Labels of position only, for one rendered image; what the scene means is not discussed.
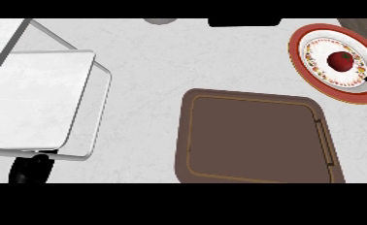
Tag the black appliance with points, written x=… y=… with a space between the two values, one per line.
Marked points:
x=244 y=22

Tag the red tomato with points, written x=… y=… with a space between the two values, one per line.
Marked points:
x=341 y=61

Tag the grey round object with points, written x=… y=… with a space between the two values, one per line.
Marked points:
x=161 y=21

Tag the brown rectangular tray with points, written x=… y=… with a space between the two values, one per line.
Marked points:
x=254 y=138

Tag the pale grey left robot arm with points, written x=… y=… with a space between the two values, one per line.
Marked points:
x=44 y=99

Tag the red-rimmed patterned white plate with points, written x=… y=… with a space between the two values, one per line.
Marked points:
x=313 y=73

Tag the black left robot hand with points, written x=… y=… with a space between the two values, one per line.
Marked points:
x=30 y=170

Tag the dark brown wooden object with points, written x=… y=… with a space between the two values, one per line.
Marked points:
x=356 y=25

